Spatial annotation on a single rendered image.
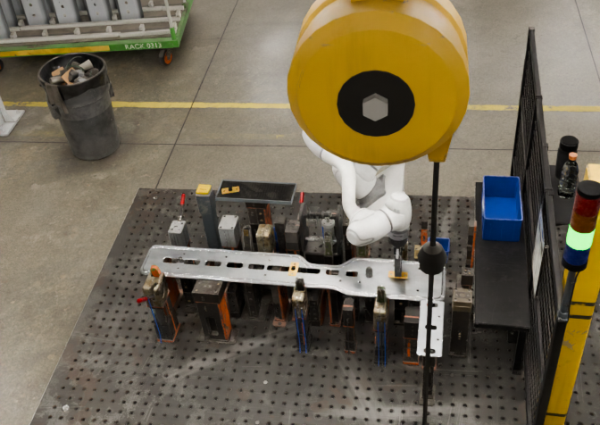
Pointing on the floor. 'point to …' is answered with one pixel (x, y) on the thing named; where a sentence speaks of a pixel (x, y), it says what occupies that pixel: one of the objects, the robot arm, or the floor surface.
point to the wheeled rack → (108, 29)
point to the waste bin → (81, 103)
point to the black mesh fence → (520, 163)
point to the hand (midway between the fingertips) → (397, 268)
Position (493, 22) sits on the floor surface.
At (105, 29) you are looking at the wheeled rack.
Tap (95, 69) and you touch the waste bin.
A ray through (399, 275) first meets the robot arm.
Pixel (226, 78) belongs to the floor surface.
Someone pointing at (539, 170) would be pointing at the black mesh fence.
